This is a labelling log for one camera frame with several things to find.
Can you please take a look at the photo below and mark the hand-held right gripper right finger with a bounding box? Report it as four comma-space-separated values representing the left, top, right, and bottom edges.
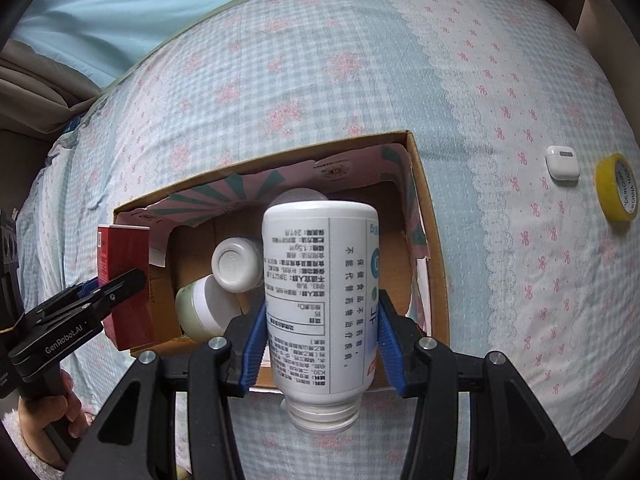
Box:
377, 289, 563, 480

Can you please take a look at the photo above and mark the yellow tape roll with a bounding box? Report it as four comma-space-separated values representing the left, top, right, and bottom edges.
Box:
595, 152, 640, 222

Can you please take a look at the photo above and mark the light blue hanging cloth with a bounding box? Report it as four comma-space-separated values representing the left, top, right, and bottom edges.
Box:
10, 0, 423, 92

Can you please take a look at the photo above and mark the person's left forearm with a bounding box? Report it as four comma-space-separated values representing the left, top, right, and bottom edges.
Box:
0, 407, 43, 480

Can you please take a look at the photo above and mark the person's left hand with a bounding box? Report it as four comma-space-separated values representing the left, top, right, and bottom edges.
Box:
17, 394, 97, 472

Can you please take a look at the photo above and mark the red carton box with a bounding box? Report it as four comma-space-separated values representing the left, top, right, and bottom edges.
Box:
97, 225, 156, 352

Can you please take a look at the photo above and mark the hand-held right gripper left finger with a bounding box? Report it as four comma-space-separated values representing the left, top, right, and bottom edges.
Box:
95, 305, 268, 480

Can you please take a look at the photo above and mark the large white round jar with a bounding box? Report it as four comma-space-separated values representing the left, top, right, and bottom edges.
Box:
276, 187, 329, 207

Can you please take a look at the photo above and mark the cardboard box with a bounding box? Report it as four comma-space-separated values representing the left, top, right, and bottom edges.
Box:
111, 130, 453, 392

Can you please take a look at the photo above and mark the small green white jar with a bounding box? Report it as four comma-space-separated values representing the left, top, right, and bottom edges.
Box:
175, 275, 244, 340
211, 236, 264, 293

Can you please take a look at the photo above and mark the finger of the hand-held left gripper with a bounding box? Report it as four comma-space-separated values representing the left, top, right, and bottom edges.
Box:
62, 280, 105, 298
30, 267, 148, 331

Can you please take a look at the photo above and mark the white pill bottle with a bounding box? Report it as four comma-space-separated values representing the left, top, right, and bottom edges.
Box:
262, 201, 381, 433

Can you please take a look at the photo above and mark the white earbuds case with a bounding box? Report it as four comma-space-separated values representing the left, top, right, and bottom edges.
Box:
545, 145, 581, 181

